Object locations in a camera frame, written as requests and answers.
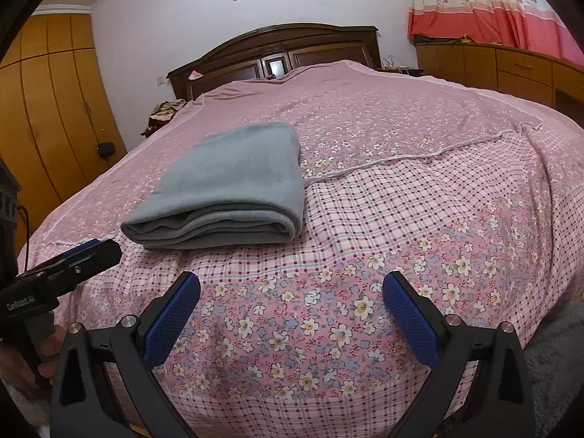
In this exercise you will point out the small black bag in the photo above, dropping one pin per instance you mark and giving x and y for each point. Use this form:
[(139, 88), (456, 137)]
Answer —
[(106, 149)]

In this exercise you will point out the small pink item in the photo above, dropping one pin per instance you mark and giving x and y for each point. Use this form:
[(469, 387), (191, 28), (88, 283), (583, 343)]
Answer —
[(196, 75)]

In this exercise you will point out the dark wooden headboard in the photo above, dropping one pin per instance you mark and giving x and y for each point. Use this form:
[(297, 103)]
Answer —
[(273, 43)]

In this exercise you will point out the dried plant stems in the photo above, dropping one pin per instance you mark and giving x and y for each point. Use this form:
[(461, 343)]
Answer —
[(394, 65)]

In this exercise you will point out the grey fuzzy cloth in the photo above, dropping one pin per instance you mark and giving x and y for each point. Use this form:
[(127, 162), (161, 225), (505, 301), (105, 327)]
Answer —
[(552, 360)]

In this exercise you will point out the red and cream floral curtain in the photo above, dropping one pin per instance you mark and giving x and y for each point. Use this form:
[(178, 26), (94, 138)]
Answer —
[(483, 13)]

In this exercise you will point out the person's left hand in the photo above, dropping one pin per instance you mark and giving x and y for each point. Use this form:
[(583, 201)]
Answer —
[(48, 351)]

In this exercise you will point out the white wall socket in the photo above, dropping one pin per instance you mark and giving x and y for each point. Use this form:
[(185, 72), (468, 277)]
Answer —
[(160, 80)]

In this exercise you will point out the wooden wardrobe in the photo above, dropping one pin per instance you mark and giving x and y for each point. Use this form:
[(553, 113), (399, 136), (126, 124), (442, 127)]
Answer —
[(54, 123)]

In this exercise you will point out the low wooden cabinet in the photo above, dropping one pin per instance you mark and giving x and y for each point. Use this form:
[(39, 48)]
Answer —
[(502, 70)]

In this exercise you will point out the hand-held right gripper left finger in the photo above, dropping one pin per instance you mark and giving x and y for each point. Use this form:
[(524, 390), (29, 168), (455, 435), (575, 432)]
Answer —
[(169, 324)]

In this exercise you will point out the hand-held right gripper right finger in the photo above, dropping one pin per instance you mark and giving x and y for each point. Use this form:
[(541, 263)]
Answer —
[(413, 319)]

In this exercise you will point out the grey towel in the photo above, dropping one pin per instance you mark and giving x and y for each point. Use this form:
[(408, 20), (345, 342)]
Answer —
[(228, 182)]

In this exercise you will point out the brown cloth pile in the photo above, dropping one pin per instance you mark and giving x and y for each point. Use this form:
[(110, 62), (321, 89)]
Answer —
[(164, 114)]

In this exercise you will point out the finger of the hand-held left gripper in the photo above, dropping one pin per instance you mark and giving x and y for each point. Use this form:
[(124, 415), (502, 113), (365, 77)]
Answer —
[(98, 260), (82, 247)]

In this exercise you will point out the pink plaid floral quilt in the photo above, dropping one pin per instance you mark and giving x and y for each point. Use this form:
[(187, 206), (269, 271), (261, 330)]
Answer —
[(388, 219)]

